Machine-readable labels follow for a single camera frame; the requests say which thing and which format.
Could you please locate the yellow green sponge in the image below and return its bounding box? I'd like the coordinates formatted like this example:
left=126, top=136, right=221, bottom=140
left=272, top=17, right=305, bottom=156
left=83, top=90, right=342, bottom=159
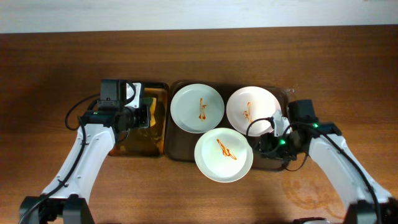
left=144, top=97, right=157, bottom=127

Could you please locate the white plate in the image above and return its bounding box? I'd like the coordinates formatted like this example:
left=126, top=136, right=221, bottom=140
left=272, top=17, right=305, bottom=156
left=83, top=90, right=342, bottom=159
left=194, top=128, right=254, bottom=183
left=170, top=83, right=224, bottom=134
left=226, top=86, right=281, bottom=135

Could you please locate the white plate front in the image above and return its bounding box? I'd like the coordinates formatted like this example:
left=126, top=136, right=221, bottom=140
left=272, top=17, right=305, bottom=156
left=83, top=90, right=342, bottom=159
left=194, top=128, right=254, bottom=183

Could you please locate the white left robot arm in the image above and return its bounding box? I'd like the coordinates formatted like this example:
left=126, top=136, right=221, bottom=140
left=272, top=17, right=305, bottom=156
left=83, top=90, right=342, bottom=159
left=19, top=80, right=151, bottom=223

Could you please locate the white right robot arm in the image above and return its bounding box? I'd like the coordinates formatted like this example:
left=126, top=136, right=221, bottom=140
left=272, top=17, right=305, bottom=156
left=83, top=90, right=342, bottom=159
left=254, top=100, right=397, bottom=223

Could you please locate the small black soapy tray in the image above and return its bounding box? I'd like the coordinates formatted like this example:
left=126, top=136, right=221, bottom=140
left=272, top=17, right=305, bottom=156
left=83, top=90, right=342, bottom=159
left=109, top=82, right=169, bottom=157

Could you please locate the large brown serving tray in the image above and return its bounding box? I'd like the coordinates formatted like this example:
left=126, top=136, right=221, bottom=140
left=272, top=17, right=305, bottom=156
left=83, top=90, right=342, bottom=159
left=164, top=81, right=289, bottom=172

